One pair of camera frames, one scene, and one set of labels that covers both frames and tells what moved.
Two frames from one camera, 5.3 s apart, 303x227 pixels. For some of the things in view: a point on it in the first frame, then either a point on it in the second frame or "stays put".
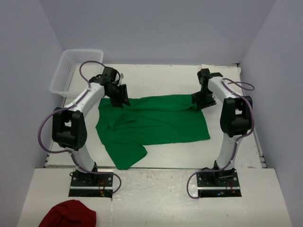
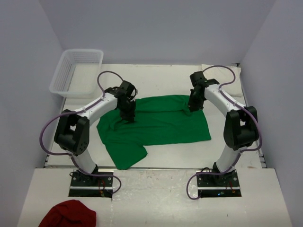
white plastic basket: x=67 y=81 stays put
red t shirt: x=69 y=213 stays put
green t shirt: x=127 y=130 stays put
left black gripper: x=123 y=98 to x=129 y=117
